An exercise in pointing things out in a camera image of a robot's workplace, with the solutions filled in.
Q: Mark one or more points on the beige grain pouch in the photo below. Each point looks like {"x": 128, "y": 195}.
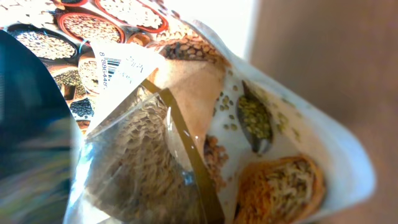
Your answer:
{"x": 170, "y": 126}

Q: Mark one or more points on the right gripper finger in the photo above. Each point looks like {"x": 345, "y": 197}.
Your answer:
{"x": 35, "y": 139}

